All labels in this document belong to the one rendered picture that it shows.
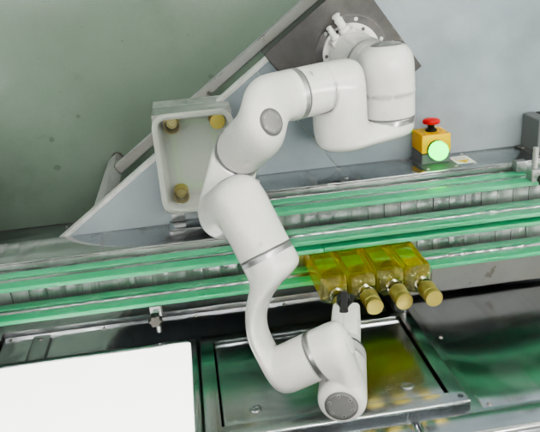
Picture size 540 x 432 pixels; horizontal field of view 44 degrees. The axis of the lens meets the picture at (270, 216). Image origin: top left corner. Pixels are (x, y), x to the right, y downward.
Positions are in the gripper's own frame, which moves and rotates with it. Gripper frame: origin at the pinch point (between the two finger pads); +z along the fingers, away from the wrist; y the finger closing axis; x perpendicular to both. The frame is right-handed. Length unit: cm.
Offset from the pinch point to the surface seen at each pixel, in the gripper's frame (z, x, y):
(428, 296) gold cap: 3.8, -15.6, 1.0
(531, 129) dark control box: 48, -43, 21
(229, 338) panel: 9.2, 25.0, -12.1
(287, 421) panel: -17.5, 9.9, -12.0
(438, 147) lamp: 37.2, -20.6, 20.7
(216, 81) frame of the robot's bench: 89, 40, 28
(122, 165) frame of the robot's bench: 80, 70, 5
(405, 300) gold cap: 2.6, -11.2, 0.7
